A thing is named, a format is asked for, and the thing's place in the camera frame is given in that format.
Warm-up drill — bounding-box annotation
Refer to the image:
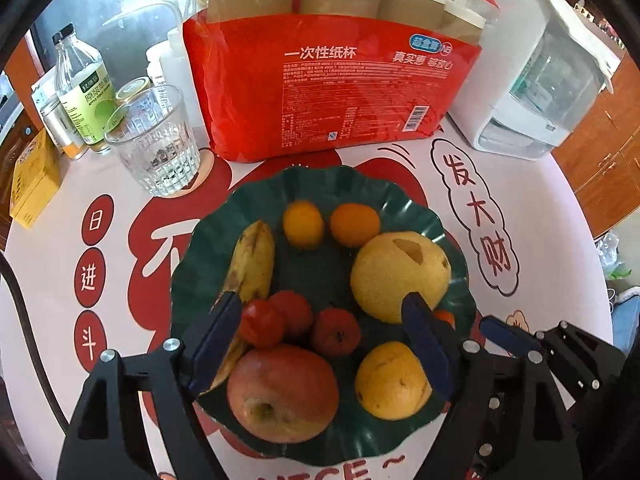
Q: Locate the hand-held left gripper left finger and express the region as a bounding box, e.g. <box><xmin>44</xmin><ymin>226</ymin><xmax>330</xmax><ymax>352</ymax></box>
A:
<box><xmin>56</xmin><ymin>291</ymin><xmax>243</xmax><ymax>480</ymax></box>

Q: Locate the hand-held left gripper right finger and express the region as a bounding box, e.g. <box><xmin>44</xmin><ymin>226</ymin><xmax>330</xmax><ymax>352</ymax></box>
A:
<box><xmin>401</xmin><ymin>292</ymin><xmax>583</xmax><ymax>480</ymax></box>

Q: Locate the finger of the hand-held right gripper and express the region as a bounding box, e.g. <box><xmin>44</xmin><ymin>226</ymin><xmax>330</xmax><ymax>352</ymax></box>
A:
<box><xmin>472</xmin><ymin>385</ymin><xmax>511</xmax><ymax>480</ymax></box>
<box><xmin>479</xmin><ymin>316</ymin><xmax>628</xmax><ymax>413</ymax></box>

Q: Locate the red tomato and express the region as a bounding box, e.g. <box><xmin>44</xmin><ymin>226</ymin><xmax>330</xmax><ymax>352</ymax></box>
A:
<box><xmin>239</xmin><ymin>299</ymin><xmax>287</xmax><ymax>350</ymax></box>
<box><xmin>270</xmin><ymin>290</ymin><xmax>315</xmax><ymax>341</ymax></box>

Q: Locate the large yellow citrus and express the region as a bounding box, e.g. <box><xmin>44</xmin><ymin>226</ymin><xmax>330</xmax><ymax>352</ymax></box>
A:
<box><xmin>355</xmin><ymin>341</ymin><xmax>433</xmax><ymax>420</ymax></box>

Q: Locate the yellow pear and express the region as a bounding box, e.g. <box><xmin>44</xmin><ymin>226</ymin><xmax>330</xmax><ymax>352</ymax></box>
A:
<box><xmin>350</xmin><ymin>231</ymin><xmax>452</xmax><ymax>323</ymax></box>

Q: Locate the red apple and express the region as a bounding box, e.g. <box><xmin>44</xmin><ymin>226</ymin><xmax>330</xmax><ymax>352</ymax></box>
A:
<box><xmin>227</xmin><ymin>344</ymin><xmax>340</xmax><ymax>443</ymax></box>

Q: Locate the dark red lychee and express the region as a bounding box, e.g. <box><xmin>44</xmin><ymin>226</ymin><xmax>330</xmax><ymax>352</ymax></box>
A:
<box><xmin>311</xmin><ymin>308</ymin><xmax>362</xmax><ymax>357</ymax></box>

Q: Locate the spotted yellow banana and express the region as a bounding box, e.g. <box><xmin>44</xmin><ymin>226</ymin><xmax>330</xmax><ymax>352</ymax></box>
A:
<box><xmin>209</xmin><ymin>220</ymin><xmax>276</xmax><ymax>392</ymax></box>

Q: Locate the green wavy plate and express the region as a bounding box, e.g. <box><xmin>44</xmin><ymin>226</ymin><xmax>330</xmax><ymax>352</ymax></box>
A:
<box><xmin>170</xmin><ymin>165</ymin><xmax>477</xmax><ymax>466</ymax></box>

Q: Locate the round orange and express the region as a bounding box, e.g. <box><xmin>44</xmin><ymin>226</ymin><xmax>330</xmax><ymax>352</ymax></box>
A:
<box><xmin>330</xmin><ymin>203</ymin><xmax>381</xmax><ymax>247</ymax></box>

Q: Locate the small yellowish orange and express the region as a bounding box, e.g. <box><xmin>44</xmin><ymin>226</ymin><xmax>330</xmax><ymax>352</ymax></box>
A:
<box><xmin>283</xmin><ymin>200</ymin><xmax>325</xmax><ymax>250</ymax></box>

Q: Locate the clear plastic bag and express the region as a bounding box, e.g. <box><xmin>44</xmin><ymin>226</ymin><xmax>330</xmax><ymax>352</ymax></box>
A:
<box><xmin>597</xmin><ymin>232</ymin><xmax>626</xmax><ymax>281</ymax></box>

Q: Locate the wooden cabinet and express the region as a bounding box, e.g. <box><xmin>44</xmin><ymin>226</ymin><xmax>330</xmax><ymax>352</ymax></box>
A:
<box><xmin>550</xmin><ymin>50</ymin><xmax>640</xmax><ymax>241</ymax></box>

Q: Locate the clear ribbed glass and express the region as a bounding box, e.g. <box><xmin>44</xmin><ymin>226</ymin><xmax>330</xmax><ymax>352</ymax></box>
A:
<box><xmin>104</xmin><ymin>85</ymin><xmax>201</xmax><ymax>197</ymax></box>

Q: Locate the yellow box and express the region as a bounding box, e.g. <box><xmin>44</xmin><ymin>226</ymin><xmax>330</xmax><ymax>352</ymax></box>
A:
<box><xmin>10</xmin><ymin>127</ymin><xmax>61</xmax><ymax>231</ymax></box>

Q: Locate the white water dispenser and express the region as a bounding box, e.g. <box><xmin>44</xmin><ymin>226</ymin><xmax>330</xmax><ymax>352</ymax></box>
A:
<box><xmin>445</xmin><ymin>0</ymin><xmax>621</xmax><ymax>161</ymax></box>

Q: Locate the yellow lid jar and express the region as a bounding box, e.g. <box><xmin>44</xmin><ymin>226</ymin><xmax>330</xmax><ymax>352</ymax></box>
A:
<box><xmin>115</xmin><ymin>76</ymin><xmax>153</xmax><ymax>107</ymax></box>

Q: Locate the silver tin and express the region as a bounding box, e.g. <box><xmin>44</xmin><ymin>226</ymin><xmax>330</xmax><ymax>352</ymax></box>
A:
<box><xmin>32</xmin><ymin>72</ymin><xmax>76</xmax><ymax>156</ymax></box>

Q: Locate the green label glass bottle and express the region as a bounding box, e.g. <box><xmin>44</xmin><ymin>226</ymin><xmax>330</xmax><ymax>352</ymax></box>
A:
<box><xmin>52</xmin><ymin>30</ymin><xmax>113</xmax><ymax>153</ymax></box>

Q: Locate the red paper cup package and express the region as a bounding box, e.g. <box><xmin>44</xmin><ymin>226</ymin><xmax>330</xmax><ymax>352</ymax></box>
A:
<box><xmin>182</xmin><ymin>0</ymin><xmax>501</xmax><ymax>163</ymax></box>

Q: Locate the white plastic bottle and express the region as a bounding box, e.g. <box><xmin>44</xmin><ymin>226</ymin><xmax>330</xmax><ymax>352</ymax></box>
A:
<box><xmin>165</xmin><ymin>27</ymin><xmax>195</xmax><ymax>87</ymax></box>
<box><xmin>146</xmin><ymin>45</ymin><xmax>173</xmax><ymax>87</ymax></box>

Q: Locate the black cable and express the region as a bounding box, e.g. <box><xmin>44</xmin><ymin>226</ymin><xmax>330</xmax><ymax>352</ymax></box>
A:
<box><xmin>0</xmin><ymin>255</ymin><xmax>66</xmax><ymax>436</ymax></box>

